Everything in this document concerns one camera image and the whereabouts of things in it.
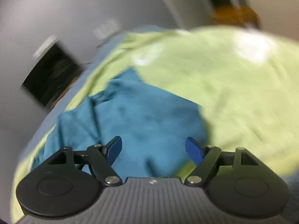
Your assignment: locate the teal hooded jacket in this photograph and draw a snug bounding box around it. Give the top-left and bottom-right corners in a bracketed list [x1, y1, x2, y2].
[31, 68, 207, 179]

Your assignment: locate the light green fleece blanket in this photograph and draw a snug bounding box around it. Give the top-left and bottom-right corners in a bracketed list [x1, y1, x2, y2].
[10, 25, 299, 223]

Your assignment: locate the black flat monitor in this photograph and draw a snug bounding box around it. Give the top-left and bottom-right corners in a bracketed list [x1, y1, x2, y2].
[21, 42, 83, 109]

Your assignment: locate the white wifi router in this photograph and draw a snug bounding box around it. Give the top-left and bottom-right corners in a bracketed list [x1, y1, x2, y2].
[93, 19, 121, 40]

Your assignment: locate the white door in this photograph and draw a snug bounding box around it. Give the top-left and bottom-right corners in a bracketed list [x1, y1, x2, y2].
[162, 0, 212, 30]

